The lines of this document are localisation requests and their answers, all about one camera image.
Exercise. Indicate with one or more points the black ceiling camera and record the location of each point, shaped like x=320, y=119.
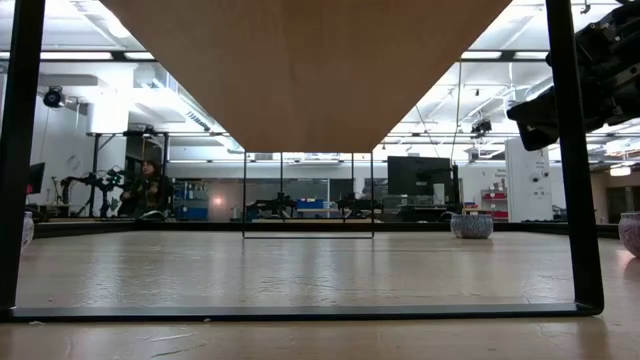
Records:
x=481, y=127

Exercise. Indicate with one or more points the small dark monitor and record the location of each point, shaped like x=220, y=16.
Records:
x=36, y=177

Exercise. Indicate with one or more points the background black robot arm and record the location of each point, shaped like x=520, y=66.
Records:
x=277, y=205
x=85, y=181
x=357, y=205

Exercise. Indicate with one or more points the glowing wall lamp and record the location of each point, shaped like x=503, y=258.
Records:
x=620, y=171

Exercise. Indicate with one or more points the blue box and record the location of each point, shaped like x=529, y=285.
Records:
x=310, y=203

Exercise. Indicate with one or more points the person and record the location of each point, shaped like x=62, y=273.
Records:
x=147, y=192

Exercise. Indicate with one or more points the large black monitor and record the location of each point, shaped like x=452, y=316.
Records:
x=419, y=175

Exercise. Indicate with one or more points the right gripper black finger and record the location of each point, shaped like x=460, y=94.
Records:
x=535, y=120

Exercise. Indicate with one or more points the black aluminium rig frame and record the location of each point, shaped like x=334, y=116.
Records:
x=410, y=226

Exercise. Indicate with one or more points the patterned glass candle jar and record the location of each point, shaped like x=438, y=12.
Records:
x=28, y=230
x=631, y=235

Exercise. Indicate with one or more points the blue patterned candle jar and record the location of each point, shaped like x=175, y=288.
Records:
x=471, y=226

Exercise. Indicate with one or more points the black ceiling spotlight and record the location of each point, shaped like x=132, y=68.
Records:
x=53, y=97

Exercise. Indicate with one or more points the white pillar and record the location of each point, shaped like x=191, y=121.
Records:
x=527, y=180

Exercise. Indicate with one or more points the blue storage bins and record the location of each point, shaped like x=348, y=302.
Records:
x=196, y=202

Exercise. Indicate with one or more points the red storage shelf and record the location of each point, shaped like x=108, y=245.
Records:
x=495, y=202

